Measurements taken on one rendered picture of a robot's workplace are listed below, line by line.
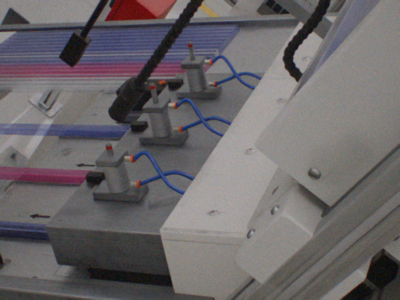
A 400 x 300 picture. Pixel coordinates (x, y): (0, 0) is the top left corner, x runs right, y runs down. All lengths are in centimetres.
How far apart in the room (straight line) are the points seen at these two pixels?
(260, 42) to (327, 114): 72
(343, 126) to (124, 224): 28
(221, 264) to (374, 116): 22
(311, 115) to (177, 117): 40
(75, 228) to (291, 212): 27
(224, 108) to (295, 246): 37
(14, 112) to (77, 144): 147
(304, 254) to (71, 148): 53
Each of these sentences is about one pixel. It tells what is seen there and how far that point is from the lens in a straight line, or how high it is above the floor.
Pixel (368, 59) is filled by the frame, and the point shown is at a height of 150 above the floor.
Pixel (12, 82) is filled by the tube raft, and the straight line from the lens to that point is 129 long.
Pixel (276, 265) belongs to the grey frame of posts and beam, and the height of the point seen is 134.
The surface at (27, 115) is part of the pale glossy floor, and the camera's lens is 254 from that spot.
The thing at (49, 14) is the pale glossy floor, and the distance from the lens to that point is 293.
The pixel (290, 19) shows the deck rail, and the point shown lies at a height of 113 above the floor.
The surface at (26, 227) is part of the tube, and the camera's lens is 90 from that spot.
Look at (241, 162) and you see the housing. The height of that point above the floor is 126.
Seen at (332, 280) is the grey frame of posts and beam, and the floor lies 136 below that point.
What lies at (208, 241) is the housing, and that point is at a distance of 69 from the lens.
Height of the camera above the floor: 172
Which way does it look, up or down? 38 degrees down
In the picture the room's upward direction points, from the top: 40 degrees clockwise
